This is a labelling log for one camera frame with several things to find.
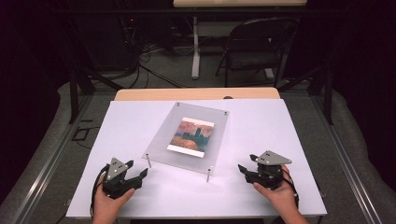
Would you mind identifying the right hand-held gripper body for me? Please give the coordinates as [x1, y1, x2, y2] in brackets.
[245, 149, 293, 191]

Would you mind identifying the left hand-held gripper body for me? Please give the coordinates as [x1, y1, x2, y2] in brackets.
[102, 157, 144, 201]

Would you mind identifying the clear acrylic picture frame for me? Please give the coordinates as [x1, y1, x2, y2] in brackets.
[142, 101, 230, 184]

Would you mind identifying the painted landscape picture card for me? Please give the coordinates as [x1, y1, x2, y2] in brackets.
[166, 117, 216, 159]

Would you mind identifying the person's right hand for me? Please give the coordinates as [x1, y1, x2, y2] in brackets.
[252, 164, 299, 216]

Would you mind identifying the person's left hand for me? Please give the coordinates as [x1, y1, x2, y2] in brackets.
[92, 183, 136, 220]

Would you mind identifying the white board sheet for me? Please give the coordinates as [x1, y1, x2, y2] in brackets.
[65, 98, 328, 218]

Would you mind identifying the black metal stand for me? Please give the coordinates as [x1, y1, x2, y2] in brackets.
[276, 60, 334, 126]
[67, 66, 124, 125]

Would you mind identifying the black folding chair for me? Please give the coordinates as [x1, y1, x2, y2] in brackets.
[215, 17, 300, 89]

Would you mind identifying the white-legged desk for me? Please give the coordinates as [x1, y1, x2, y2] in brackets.
[173, 0, 308, 80]

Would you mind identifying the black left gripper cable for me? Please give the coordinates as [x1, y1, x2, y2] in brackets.
[89, 164, 110, 220]

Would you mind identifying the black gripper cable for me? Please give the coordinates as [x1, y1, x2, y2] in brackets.
[89, 164, 110, 220]
[281, 172, 301, 210]

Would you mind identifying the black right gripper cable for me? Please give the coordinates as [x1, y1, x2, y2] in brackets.
[281, 172, 301, 210]

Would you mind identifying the black square floor bracket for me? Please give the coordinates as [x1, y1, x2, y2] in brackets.
[70, 119, 101, 143]

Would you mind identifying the aluminium floor rail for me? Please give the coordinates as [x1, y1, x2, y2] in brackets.
[309, 92, 386, 224]
[10, 92, 94, 224]

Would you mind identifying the bundle of black floor cables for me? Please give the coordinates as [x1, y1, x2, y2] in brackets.
[118, 15, 188, 90]

